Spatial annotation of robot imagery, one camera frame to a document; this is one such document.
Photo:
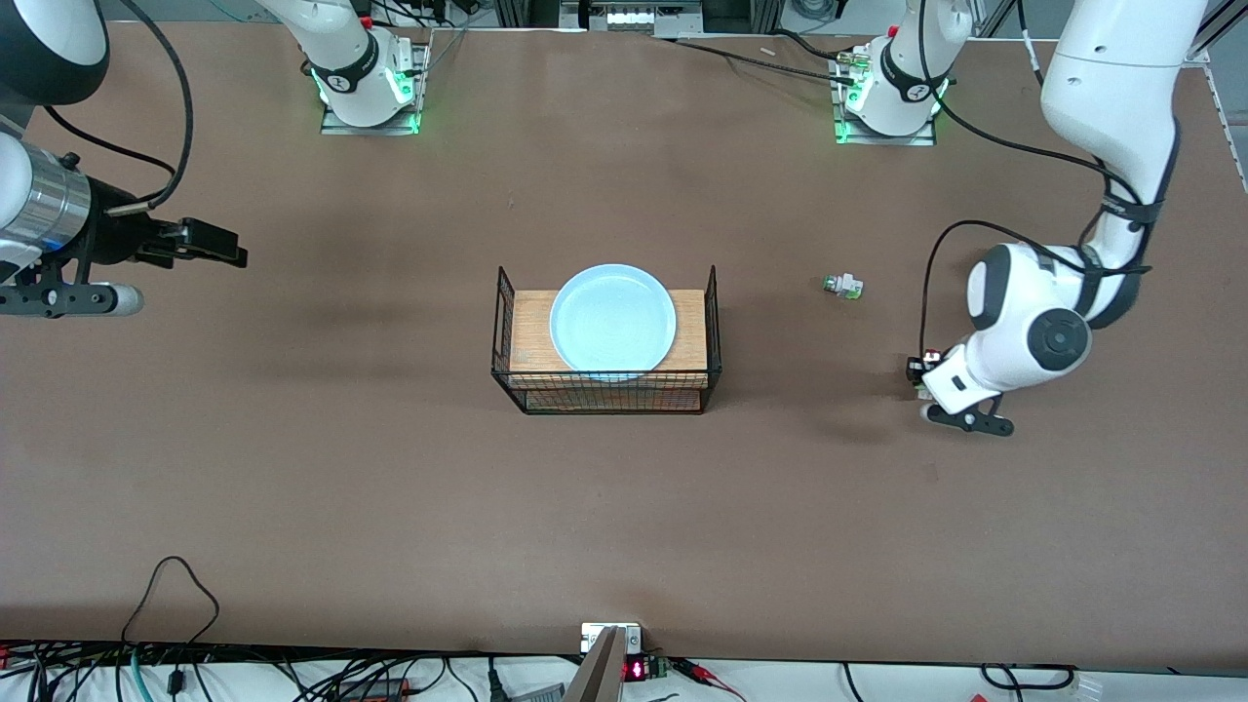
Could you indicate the white light strip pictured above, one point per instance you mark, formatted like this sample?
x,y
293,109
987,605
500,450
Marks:
x,y
643,17

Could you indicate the green push button switch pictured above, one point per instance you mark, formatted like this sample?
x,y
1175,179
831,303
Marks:
x,y
844,286

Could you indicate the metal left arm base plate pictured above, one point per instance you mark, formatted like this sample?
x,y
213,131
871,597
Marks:
x,y
921,138

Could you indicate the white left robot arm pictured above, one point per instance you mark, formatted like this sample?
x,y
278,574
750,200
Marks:
x,y
1111,107

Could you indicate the red push button switch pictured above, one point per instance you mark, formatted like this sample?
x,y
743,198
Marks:
x,y
931,356

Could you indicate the light blue round plate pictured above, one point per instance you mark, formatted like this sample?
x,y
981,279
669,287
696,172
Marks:
x,y
612,320

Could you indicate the black power adapter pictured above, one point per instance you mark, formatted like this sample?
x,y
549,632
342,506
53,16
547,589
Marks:
x,y
375,687

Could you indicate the aluminium frame structure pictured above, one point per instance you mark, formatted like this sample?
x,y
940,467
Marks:
x,y
526,12

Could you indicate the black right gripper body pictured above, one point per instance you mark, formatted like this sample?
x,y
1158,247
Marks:
x,y
109,240

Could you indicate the red LED display board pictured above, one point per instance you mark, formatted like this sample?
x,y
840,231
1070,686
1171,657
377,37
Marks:
x,y
639,669

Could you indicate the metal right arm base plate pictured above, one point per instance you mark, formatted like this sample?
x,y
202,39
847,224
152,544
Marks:
x,y
409,107

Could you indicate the grey metal beam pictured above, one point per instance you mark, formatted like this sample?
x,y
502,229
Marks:
x,y
597,673

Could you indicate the silver camera mount plate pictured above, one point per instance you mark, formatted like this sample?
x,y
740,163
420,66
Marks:
x,y
595,637

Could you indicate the red test clip lead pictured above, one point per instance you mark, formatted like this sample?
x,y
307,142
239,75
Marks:
x,y
707,676

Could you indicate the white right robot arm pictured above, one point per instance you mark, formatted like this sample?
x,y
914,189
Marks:
x,y
58,29

